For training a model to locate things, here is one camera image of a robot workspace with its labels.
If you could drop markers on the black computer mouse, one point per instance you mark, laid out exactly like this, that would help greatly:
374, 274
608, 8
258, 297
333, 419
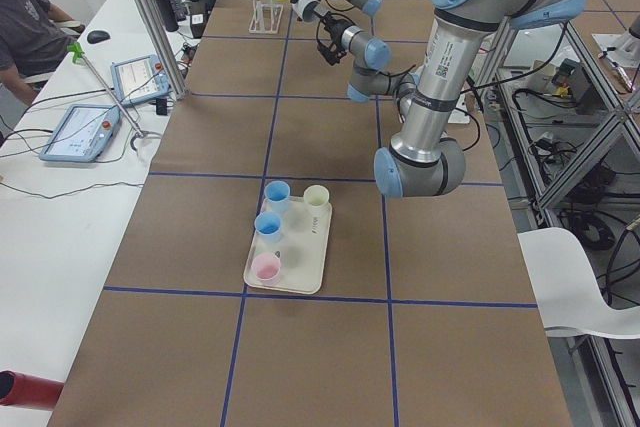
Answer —
97, 36

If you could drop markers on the pale green plastic cup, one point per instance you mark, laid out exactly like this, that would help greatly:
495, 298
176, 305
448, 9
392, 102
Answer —
316, 196

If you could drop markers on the pink plastic cup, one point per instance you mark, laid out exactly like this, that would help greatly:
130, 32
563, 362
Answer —
265, 269

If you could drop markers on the blue plastic cup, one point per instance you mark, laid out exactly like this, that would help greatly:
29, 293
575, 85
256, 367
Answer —
269, 227
277, 195

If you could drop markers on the white wire cup rack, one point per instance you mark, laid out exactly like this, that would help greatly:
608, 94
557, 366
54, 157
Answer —
266, 16

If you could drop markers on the metal rod stand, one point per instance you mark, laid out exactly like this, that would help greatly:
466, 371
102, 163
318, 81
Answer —
79, 55

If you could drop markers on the grey plastic cup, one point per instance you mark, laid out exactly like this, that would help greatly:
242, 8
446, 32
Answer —
305, 10

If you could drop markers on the white chair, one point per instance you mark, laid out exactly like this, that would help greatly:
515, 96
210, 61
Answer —
566, 291

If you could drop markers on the red cylinder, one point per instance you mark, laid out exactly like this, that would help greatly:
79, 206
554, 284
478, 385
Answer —
28, 391

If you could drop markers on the aluminium frame post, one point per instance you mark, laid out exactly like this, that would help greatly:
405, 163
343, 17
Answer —
152, 20

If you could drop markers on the seated person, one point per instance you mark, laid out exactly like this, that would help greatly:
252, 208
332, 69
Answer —
32, 43

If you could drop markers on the cream plastic tray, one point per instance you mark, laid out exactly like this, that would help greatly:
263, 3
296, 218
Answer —
302, 250

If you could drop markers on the teach pendant with red button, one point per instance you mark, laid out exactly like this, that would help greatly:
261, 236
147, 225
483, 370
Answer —
82, 134

